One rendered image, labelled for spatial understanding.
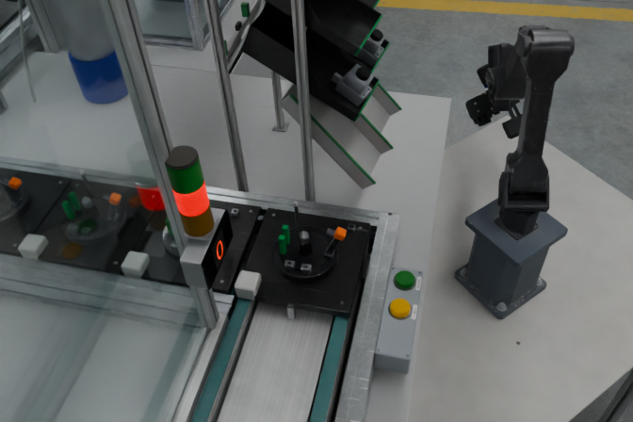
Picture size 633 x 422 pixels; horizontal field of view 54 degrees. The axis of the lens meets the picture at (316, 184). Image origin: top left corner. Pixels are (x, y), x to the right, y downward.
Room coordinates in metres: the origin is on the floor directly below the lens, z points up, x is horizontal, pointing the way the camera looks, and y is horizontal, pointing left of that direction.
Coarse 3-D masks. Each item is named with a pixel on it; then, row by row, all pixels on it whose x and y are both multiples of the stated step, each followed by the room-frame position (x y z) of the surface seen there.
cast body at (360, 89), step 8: (352, 72) 1.06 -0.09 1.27; (360, 72) 1.06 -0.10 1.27; (368, 72) 1.06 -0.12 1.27; (336, 80) 1.09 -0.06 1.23; (344, 80) 1.06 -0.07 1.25; (352, 80) 1.05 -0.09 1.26; (360, 80) 1.05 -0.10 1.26; (368, 80) 1.05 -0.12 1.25; (336, 88) 1.07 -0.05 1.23; (344, 88) 1.06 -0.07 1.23; (352, 88) 1.05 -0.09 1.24; (360, 88) 1.04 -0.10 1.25; (368, 88) 1.07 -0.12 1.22; (344, 96) 1.06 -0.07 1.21; (352, 96) 1.05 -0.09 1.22; (360, 96) 1.04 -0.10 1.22; (360, 104) 1.04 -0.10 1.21
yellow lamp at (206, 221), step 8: (208, 208) 0.67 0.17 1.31; (184, 216) 0.65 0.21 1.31; (200, 216) 0.65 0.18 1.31; (208, 216) 0.66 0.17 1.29; (184, 224) 0.66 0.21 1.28; (192, 224) 0.65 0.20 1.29; (200, 224) 0.65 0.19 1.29; (208, 224) 0.66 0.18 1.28; (192, 232) 0.65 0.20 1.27; (200, 232) 0.65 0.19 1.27; (208, 232) 0.66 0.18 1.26
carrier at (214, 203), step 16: (224, 208) 0.98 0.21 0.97; (240, 208) 0.97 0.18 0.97; (256, 208) 0.97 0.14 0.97; (240, 224) 0.92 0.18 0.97; (256, 224) 0.93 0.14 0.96; (240, 240) 0.88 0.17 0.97; (224, 256) 0.84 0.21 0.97; (240, 256) 0.83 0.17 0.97; (224, 272) 0.79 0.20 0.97; (224, 288) 0.75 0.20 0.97
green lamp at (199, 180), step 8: (168, 168) 0.66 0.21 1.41; (192, 168) 0.66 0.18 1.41; (200, 168) 0.67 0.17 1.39; (176, 176) 0.65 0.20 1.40; (184, 176) 0.65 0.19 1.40; (192, 176) 0.65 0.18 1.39; (200, 176) 0.66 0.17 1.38; (176, 184) 0.65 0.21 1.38; (184, 184) 0.65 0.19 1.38; (192, 184) 0.65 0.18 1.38; (200, 184) 0.66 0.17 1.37; (184, 192) 0.65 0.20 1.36; (192, 192) 0.65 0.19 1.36
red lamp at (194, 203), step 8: (176, 192) 0.65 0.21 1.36; (200, 192) 0.66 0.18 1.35; (176, 200) 0.66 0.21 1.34; (184, 200) 0.65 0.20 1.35; (192, 200) 0.65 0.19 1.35; (200, 200) 0.66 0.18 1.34; (208, 200) 0.67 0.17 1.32; (184, 208) 0.65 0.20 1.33; (192, 208) 0.65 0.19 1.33; (200, 208) 0.65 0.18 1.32; (192, 216) 0.65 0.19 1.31
